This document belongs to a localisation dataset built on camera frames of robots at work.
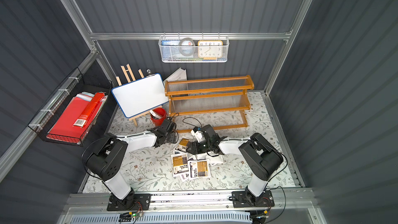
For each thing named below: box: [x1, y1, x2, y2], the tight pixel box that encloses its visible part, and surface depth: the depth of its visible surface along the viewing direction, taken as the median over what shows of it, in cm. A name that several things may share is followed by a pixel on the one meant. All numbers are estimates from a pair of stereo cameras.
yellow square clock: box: [197, 39, 224, 61], surface depth 90 cm
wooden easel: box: [116, 63, 151, 128], surface depth 90 cm
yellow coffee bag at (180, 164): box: [171, 153, 189, 178], surface depth 84 cm
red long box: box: [73, 91, 106, 128], surface depth 74 cm
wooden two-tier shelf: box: [164, 74, 255, 134], surface depth 105 cm
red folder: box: [46, 95, 108, 143], surface depth 71 cm
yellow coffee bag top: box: [173, 136, 192, 154], surface depth 91 cm
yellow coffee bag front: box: [187, 159, 211, 180], surface depth 82 cm
